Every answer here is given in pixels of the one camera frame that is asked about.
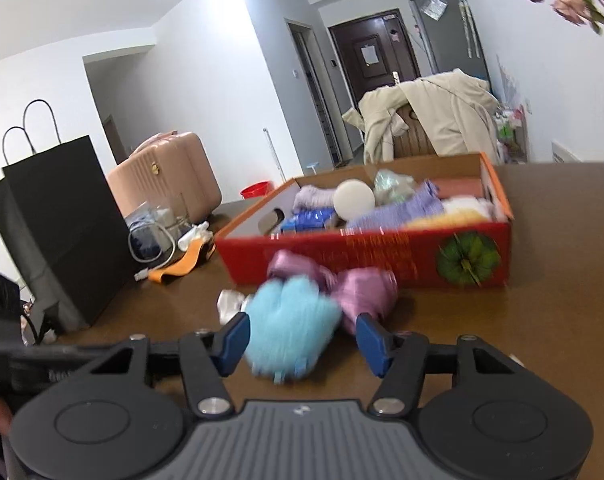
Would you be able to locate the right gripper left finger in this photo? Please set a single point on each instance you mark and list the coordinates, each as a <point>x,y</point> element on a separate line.
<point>206,359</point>

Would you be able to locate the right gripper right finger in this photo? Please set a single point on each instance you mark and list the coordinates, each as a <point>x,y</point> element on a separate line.
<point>398,360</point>

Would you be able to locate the pink satin cloth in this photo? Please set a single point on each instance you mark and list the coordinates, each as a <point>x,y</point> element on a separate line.
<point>357,291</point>

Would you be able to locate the light blue fluffy glove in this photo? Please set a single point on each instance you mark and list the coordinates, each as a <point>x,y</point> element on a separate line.
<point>292,322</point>

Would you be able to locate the yellow fluffy cloth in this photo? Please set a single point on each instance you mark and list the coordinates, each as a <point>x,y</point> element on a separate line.
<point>457,211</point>

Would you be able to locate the purple checked cloth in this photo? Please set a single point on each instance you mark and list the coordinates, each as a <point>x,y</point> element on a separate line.
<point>424,203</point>

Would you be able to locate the white foam ball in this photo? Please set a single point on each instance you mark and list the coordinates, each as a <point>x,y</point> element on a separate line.
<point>353,199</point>

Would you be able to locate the blue tissue pack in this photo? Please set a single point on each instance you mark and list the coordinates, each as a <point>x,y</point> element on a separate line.
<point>310,220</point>

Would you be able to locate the iridescent plastic wrap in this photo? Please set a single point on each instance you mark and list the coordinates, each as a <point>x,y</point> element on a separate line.
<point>390,188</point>

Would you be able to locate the lilac knitted sock roll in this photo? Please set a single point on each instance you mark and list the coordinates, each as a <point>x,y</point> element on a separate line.
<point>310,198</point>

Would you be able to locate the crumpled white tissue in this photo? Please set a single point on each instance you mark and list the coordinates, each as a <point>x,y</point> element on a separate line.
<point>230,303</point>

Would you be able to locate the white spray bottle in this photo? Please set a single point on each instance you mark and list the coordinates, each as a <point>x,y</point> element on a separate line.
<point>200,232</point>

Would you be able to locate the orange red cardboard box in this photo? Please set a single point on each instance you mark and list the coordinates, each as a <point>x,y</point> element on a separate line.
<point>474,256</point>

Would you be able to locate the clear glass jar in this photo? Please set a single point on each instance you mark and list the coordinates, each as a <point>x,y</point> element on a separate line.
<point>154,229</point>

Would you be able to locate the black paper bag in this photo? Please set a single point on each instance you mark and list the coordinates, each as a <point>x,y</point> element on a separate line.
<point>65,233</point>

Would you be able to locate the red plastic bucket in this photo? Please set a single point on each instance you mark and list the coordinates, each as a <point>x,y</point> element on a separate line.
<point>258,189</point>

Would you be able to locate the pink hard suitcase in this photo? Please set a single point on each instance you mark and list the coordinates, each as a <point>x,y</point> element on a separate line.
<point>170,169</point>

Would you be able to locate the white mop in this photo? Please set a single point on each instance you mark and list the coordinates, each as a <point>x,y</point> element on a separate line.
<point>274,155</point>

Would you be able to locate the dark wooden chair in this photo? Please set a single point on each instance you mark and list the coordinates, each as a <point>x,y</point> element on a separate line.
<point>409,137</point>

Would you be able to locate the cream jacket on chair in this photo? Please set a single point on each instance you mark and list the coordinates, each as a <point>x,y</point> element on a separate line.
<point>455,111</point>

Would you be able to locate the dark brown entrance door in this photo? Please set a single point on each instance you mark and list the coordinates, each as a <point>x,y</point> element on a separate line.
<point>374,51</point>

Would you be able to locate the grey refrigerator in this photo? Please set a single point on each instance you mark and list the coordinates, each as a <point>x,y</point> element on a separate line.
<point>450,39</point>

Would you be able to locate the white panel against wall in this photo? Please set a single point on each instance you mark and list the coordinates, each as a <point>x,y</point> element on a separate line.
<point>562,155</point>

